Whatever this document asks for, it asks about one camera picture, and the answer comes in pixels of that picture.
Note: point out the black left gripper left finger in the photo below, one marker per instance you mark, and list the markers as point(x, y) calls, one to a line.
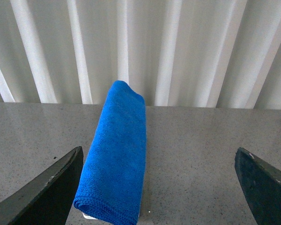
point(48, 198)

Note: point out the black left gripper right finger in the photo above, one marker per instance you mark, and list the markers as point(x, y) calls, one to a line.
point(261, 186)

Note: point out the blue microfiber cloth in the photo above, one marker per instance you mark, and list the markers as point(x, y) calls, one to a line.
point(111, 183)

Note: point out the white towel rack wooden bars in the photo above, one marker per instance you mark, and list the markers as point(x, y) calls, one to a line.
point(88, 217)

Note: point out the white pleated curtain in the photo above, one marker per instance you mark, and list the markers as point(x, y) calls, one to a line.
point(197, 53)

